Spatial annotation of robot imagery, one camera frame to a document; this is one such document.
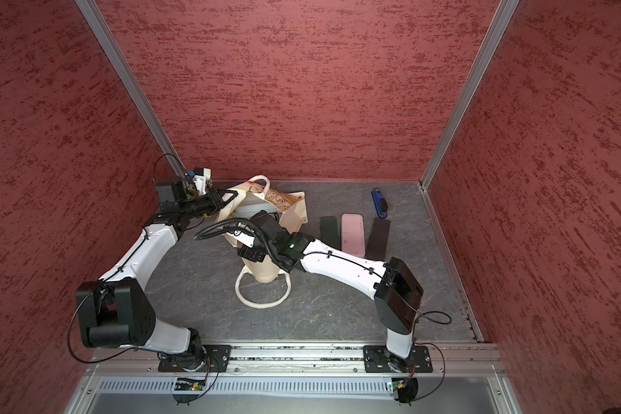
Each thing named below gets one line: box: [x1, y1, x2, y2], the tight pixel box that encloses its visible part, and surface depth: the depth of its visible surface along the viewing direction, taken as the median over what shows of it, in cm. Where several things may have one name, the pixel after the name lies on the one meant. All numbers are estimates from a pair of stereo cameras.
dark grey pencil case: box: [366, 216, 391, 262], surface depth 104 cm
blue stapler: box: [370, 187, 389, 220], surface depth 112 cm
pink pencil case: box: [339, 213, 366, 259], surface depth 105 cm
